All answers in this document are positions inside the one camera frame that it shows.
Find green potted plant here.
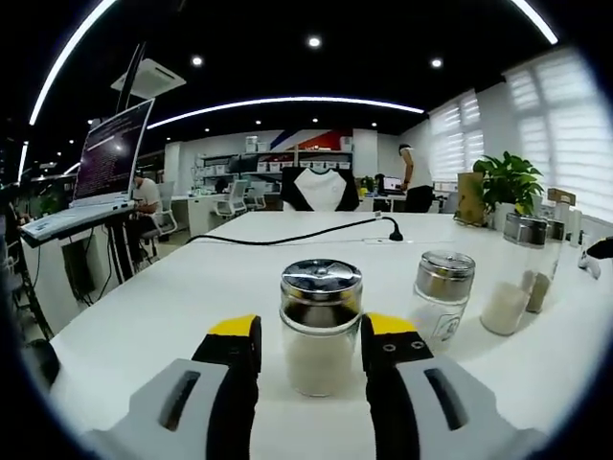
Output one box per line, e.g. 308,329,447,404
472,151,545,217

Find small seasoning bottle white powder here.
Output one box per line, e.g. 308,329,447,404
412,249,477,354

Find white plant pot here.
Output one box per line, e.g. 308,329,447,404
492,201,516,226

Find tall seasoning bottle brown powder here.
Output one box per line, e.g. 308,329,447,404
525,218,567,315

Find open silver laptop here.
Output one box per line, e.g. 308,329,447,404
21,98,157,241

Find black power cable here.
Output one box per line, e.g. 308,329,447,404
185,216,404,246

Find ceiling air conditioner unit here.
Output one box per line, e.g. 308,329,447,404
110,57,187,95

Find long curved ceiling light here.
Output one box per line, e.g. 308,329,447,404
28,0,559,127

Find white mesh office chair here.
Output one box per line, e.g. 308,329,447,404
213,180,250,219

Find short curved ceiling light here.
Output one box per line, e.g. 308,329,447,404
147,97,425,129

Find small seasoning bottle pale powder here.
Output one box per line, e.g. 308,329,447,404
280,258,364,399

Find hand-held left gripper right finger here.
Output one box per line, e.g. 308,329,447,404
359,311,550,460

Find tall seasoning bottle cream powder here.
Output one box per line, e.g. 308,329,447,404
480,213,550,336

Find black ceiling pole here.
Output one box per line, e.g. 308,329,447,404
117,41,148,114

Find shelf with white storage bins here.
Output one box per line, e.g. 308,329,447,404
195,136,355,181

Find black laptop stand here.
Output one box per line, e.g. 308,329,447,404
18,210,140,339

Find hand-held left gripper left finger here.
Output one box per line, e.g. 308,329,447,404
83,314,263,460

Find brown paper bag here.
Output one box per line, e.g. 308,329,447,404
457,172,485,226

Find white window blinds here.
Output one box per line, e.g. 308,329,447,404
428,47,613,221

